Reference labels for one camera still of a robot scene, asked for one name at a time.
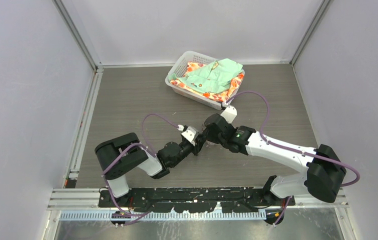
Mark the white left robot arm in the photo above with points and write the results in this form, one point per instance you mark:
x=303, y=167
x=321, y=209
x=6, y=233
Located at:
x=120, y=155

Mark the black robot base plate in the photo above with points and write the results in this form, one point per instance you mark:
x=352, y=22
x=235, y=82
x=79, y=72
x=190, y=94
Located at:
x=193, y=200

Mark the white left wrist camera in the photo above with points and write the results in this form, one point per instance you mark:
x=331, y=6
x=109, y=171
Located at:
x=190, y=134

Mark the white plastic basket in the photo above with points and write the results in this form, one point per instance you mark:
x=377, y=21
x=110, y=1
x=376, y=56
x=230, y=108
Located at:
x=205, y=79

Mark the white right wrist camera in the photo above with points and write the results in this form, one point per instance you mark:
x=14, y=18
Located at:
x=229, y=113

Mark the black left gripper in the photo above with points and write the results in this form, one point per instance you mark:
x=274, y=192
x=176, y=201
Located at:
x=199, y=141

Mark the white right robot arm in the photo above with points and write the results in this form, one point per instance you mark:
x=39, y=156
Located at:
x=315, y=176

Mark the orange floral cloth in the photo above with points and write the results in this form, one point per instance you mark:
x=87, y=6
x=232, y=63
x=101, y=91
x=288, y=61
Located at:
x=222, y=94

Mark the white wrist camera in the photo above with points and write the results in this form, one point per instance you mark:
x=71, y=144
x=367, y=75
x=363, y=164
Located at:
x=229, y=113
x=190, y=134

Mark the green cloth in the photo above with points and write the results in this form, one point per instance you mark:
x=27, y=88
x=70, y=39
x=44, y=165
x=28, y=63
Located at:
x=208, y=74

